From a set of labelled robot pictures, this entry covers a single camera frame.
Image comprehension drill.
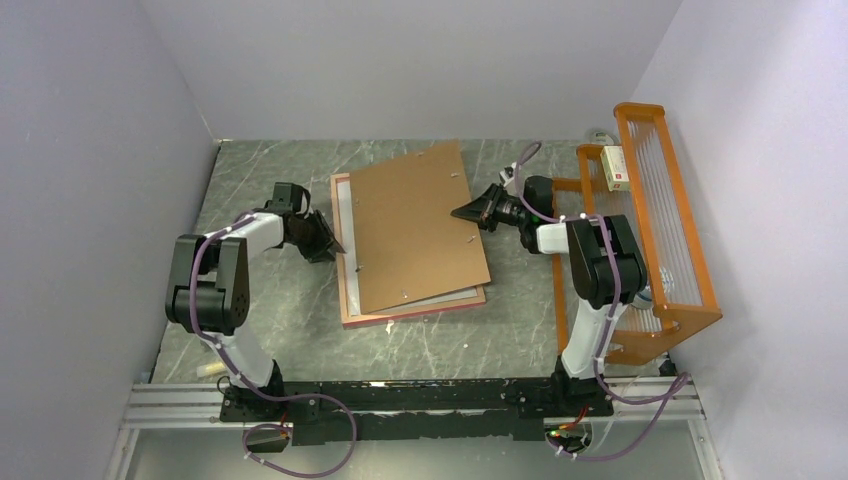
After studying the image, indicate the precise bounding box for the white blue can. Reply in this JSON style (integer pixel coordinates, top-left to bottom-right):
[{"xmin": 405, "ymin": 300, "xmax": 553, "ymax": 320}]
[{"xmin": 631, "ymin": 267, "xmax": 674, "ymax": 310}]

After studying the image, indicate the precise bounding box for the small white red box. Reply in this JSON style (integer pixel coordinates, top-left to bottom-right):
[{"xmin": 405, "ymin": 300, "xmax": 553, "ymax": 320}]
[{"xmin": 600, "ymin": 145, "xmax": 630, "ymax": 192}]

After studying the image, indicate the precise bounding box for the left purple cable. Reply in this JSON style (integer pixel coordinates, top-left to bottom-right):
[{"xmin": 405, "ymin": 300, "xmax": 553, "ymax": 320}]
[{"xmin": 188, "ymin": 210, "xmax": 359, "ymax": 480}]

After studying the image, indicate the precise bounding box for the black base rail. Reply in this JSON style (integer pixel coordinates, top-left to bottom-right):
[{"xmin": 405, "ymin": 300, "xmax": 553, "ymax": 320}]
[{"xmin": 219, "ymin": 374, "xmax": 614, "ymax": 446}]

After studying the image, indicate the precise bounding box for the pink wooden picture frame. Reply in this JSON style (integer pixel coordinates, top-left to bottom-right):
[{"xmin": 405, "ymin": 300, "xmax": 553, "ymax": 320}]
[{"xmin": 329, "ymin": 172, "xmax": 488, "ymax": 331}]

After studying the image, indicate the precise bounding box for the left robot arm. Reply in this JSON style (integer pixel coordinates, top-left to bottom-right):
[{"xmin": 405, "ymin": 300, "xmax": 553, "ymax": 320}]
[{"xmin": 165, "ymin": 182, "xmax": 344, "ymax": 420}]

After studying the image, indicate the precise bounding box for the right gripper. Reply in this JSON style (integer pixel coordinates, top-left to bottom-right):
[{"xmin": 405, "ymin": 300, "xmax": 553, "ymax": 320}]
[{"xmin": 451, "ymin": 183, "xmax": 530, "ymax": 232}]

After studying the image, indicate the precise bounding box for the yellow orange marker tube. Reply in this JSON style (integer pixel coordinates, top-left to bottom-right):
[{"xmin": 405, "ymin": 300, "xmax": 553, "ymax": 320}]
[{"xmin": 195, "ymin": 362, "xmax": 227, "ymax": 379}]

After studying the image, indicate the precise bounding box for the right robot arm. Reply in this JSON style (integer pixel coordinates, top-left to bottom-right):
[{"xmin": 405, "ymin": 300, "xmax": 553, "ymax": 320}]
[{"xmin": 451, "ymin": 175, "xmax": 648, "ymax": 415}]

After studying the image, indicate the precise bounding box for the orange wooden rack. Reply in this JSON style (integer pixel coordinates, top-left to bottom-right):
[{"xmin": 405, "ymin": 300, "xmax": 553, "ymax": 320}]
[{"xmin": 554, "ymin": 102, "xmax": 723, "ymax": 366}]

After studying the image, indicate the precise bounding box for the white round wall object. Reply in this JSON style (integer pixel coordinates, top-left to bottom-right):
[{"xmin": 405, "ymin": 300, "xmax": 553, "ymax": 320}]
[{"xmin": 588, "ymin": 129, "xmax": 617, "ymax": 146}]

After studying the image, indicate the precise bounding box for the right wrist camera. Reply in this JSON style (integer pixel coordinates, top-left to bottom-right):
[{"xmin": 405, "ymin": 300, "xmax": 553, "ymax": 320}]
[{"xmin": 499, "ymin": 162, "xmax": 517, "ymax": 195}]

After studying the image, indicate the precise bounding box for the brown frame backing board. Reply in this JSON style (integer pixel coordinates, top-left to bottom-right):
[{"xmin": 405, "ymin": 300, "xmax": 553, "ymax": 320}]
[{"xmin": 349, "ymin": 140, "xmax": 491, "ymax": 313}]

